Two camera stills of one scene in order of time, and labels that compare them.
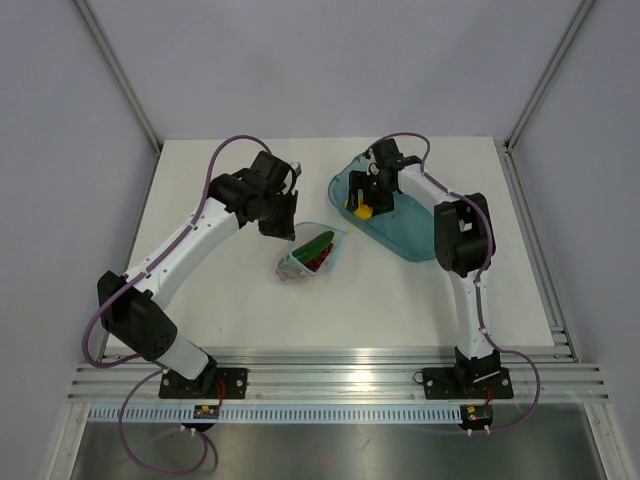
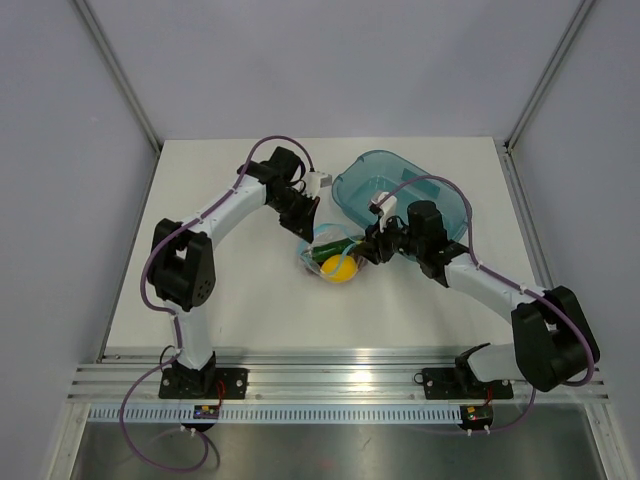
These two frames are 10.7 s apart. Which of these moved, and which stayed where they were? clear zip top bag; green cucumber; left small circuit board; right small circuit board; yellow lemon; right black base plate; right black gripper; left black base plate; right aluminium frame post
Moved: green cucumber; clear zip top bag; right black gripper; yellow lemon
Stayed: left small circuit board; right black base plate; right small circuit board; right aluminium frame post; left black base plate
